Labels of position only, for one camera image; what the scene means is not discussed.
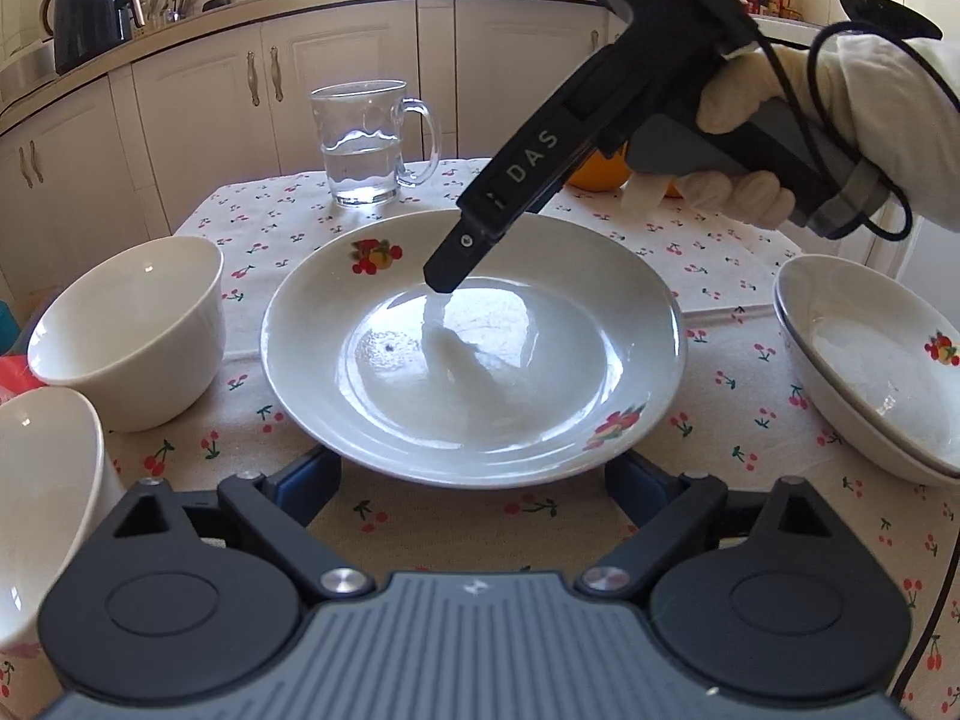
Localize fruit plate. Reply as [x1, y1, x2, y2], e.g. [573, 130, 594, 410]
[773, 255, 958, 473]
[773, 296, 958, 493]
[260, 210, 686, 489]

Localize white floral bowl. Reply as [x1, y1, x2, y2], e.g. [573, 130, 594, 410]
[2, 387, 124, 656]

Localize white kitchen cabinets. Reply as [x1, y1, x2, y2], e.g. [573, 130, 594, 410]
[2, 0, 623, 304]

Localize white gloved right hand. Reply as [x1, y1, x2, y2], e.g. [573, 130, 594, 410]
[670, 34, 960, 234]

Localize orange with leaf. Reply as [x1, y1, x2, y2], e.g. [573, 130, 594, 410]
[566, 149, 631, 193]

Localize cherry print tablecloth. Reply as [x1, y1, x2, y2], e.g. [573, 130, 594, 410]
[107, 172, 958, 718]

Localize glass water mug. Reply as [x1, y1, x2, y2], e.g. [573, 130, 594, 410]
[309, 78, 439, 208]

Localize black air fryer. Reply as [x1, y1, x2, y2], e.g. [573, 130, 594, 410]
[39, 0, 145, 75]

